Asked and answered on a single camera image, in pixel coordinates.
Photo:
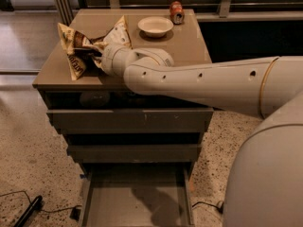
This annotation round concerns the brown chip bag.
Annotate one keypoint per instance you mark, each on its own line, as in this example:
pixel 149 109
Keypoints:
pixel 79 49

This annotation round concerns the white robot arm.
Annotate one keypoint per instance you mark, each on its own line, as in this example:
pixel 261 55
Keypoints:
pixel 265 184

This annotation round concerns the grey bowl in drawer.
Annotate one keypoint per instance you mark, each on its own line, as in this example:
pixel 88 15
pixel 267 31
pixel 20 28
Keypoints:
pixel 94 99

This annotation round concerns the grey drawer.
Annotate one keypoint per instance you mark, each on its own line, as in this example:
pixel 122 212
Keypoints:
pixel 135 153
pixel 137 198
pixel 130 120

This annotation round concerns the white bowl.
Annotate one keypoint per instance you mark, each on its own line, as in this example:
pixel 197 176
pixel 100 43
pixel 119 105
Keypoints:
pixel 155 27

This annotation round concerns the middle grey drawer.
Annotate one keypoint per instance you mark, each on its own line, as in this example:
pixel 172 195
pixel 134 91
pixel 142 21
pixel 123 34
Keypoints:
pixel 135 153

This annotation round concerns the orange soda can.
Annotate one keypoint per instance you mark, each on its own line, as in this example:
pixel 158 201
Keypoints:
pixel 176 13

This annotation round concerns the bottom grey drawer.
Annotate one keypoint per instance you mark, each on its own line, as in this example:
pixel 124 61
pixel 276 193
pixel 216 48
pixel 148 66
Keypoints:
pixel 137 198

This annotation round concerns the black bar on floor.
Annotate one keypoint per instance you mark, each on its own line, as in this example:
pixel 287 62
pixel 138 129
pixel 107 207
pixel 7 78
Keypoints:
pixel 35 205

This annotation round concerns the top grey drawer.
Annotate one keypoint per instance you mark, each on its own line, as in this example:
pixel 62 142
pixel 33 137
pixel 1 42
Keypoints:
pixel 130 120

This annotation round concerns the black power adapter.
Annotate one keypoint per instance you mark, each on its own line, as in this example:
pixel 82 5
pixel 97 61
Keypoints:
pixel 75 213

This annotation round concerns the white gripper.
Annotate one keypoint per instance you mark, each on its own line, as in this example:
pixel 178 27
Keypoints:
pixel 108 61

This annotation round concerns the black power strip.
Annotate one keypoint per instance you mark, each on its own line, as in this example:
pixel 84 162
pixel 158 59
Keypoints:
pixel 220 206

